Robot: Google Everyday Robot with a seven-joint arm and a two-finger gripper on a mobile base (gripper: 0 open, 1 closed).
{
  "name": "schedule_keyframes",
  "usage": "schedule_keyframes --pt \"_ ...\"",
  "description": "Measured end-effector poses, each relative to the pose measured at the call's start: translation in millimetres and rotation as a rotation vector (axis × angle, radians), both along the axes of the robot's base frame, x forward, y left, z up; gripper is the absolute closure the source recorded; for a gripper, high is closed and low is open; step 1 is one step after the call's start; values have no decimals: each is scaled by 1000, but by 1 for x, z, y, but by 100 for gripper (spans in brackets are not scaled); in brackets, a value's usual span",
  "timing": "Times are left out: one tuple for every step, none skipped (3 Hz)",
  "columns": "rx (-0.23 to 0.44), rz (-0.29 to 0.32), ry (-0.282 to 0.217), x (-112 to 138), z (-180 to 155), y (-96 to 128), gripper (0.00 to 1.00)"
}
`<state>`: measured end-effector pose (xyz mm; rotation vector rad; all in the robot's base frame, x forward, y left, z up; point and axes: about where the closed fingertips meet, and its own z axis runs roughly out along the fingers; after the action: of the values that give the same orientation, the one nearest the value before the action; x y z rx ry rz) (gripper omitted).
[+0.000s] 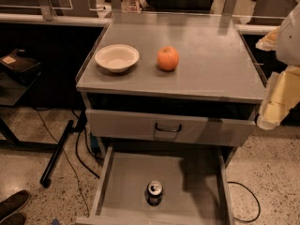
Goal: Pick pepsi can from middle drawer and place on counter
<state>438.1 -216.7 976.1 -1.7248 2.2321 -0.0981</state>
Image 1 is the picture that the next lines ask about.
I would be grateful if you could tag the orange fruit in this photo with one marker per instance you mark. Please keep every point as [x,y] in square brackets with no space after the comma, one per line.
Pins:
[167,58]

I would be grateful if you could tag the black stand leg with wheel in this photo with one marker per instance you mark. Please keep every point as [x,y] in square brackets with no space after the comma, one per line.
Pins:
[45,179]

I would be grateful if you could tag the dark shoe upper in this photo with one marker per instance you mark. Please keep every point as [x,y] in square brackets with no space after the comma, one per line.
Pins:
[13,203]

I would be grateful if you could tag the blue pepsi can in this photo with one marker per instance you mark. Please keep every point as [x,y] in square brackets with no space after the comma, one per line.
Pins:
[154,193]

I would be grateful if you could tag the grey top drawer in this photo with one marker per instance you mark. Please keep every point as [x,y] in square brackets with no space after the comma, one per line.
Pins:
[141,126]

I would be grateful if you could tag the black drawer handle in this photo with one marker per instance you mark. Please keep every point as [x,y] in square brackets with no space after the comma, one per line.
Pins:
[170,130]

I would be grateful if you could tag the open grey middle drawer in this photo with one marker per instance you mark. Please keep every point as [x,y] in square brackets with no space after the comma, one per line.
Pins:
[186,187]

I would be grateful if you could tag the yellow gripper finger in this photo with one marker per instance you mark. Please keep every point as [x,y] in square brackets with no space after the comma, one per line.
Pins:
[282,94]
[269,42]

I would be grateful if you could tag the grey metal drawer cabinet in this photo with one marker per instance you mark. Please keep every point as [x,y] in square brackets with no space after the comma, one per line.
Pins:
[179,78]

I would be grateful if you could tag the black box on shelf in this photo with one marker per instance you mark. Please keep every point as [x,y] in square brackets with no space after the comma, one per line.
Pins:
[20,68]

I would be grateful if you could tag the dark side table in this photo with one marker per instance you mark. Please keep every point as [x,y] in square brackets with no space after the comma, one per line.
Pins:
[10,93]

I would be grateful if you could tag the dark shoe lower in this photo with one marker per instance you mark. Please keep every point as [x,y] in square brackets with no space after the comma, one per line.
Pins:
[14,219]

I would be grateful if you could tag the dark shoe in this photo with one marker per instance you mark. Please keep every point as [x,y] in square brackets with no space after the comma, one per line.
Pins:
[13,203]
[14,219]

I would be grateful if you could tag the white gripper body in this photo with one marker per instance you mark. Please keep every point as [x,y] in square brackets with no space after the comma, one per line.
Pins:
[289,42]

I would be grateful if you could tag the white bowl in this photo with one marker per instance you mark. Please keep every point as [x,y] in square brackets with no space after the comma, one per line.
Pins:
[117,58]

